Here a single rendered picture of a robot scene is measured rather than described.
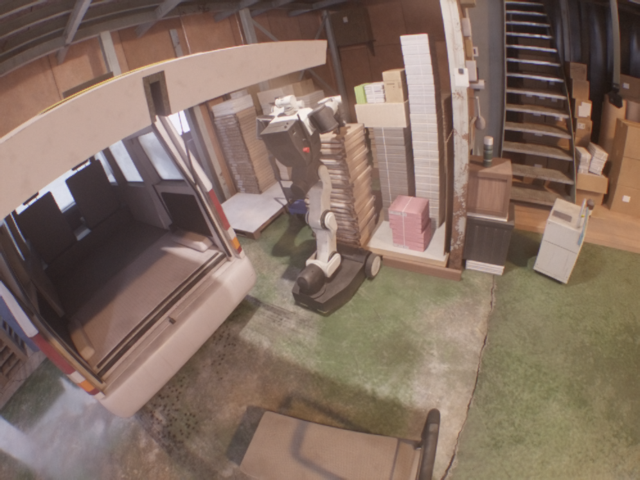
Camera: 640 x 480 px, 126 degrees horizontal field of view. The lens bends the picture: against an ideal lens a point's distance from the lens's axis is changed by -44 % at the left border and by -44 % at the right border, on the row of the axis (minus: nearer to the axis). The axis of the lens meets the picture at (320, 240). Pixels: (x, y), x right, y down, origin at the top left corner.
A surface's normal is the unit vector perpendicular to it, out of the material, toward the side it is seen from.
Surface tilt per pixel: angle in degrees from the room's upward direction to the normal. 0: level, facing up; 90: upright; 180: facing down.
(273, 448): 0
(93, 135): 106
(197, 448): 0
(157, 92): 90
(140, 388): 87
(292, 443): 0
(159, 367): 87
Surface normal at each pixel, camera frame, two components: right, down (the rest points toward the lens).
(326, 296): -0.20, -0.80
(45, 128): 0.85, 0.38
